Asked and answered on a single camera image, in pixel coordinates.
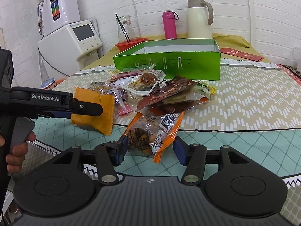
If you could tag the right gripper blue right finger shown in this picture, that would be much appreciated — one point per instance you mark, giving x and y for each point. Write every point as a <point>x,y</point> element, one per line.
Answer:
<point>193,157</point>

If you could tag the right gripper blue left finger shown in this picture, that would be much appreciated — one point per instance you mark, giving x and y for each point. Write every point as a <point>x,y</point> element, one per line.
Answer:
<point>109,155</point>

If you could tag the orange snack pouch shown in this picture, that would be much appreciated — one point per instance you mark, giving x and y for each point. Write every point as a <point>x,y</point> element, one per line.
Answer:
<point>100,110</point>

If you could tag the orange clear nut bag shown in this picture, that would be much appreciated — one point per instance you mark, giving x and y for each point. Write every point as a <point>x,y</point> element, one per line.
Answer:
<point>150,135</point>

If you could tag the pink edged cookie bag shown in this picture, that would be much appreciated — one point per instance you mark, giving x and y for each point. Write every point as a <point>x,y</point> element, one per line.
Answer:
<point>121,97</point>

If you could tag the dark brown snack bag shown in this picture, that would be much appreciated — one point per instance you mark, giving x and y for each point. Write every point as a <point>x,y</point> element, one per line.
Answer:
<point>172,87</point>

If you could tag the person's left hand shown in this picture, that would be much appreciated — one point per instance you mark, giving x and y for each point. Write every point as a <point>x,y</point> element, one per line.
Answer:
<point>14,160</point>

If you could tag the white water dispenser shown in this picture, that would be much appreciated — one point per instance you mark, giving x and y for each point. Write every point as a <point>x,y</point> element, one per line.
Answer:
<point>69,49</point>

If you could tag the patterned tablecloth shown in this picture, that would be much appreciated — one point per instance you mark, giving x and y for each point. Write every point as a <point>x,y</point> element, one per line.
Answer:
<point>254,110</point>

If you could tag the round pastry packet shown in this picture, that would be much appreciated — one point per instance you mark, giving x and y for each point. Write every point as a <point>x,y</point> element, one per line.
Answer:
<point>143,84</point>

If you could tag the green cardboard box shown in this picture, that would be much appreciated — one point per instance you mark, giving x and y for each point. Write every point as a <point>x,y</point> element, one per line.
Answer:
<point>195,59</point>

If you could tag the white water purifier unit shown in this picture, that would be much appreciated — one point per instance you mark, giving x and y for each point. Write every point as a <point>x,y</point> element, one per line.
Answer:
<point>54,14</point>

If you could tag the red plastic basket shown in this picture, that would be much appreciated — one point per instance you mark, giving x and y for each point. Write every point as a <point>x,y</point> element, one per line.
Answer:
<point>122,46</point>

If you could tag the red envelope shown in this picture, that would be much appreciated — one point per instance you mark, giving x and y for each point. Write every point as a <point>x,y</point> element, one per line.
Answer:
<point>240,54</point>

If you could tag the cream thermos jug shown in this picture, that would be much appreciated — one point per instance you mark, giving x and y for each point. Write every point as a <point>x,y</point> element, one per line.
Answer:
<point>200,17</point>

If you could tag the clear glass carafe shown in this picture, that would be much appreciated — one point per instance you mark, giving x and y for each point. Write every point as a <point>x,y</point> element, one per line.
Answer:
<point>126,21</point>

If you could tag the pink thermos bottle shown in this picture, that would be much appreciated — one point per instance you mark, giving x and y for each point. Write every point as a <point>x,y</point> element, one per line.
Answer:
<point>169,23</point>

